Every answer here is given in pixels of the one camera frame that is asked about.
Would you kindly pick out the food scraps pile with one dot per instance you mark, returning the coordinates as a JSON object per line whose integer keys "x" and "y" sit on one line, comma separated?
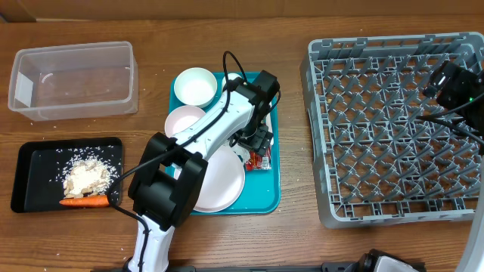
{"x": 85, "y": 171}

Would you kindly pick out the pink bowl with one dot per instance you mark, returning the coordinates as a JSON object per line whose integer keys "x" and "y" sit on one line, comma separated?
{"x": 181, "y": 118}

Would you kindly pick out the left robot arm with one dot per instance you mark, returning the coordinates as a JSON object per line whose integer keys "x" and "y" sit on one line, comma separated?
{"x": 168, "y": 180}

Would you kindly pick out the clear plastic bin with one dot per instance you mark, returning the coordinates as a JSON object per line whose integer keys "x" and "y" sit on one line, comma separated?
{"x": 74, "y": 81}

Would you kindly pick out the orange carrot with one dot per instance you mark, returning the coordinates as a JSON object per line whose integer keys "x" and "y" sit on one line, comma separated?
{"x": 86, "y": 202}

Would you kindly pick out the black plastic tray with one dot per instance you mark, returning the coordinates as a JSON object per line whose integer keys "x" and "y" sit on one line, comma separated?
{"x": 42, "y": 167}

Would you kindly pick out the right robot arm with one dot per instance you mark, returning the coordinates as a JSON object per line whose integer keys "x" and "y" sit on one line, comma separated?
{"x": 460, "y": 92}

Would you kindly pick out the white round plate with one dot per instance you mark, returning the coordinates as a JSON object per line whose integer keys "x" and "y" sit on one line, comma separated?
{"x": 223, "y": 182}

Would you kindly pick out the white bowl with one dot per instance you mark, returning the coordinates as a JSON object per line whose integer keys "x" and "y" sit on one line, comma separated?
{"x": 195, "y": 86}

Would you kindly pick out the red snack wrapper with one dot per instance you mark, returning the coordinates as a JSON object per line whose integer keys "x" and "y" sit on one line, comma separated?
{"x": 258, "y": 162}

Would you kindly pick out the crumpled white napkin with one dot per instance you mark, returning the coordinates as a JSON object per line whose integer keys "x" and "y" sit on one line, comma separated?
{"x": 242, "y": 153}

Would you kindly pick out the white paper cup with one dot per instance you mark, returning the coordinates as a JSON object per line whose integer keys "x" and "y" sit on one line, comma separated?
{"x": 231, "y": 76}

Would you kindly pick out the grey dishwasher rack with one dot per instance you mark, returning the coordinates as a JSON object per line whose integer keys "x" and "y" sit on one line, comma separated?
{"x": 375, "y": 163}

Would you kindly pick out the teal serving tray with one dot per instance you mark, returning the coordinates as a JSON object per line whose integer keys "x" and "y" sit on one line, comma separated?
{"x": 262, "y": 188}

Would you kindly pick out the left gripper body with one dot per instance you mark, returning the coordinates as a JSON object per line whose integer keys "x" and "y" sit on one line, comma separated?
{"x": 254, "y": 137}

